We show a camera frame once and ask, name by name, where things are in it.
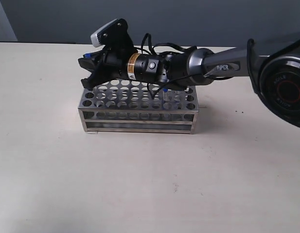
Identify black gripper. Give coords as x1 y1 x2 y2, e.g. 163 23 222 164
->
78 48 165 90

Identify blue capped test tube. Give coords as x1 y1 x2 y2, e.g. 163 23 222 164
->
174 91 181 105
83 53 91 58
162 89 170 120

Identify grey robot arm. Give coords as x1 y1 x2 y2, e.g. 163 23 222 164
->
78 38 300 128

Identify stainless steel test tube rack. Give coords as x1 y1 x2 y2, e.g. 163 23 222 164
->
78 80 199 134

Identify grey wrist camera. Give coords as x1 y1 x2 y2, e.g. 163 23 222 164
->
90 18 133 48

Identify black cable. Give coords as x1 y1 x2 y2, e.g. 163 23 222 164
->
139 33 199 100

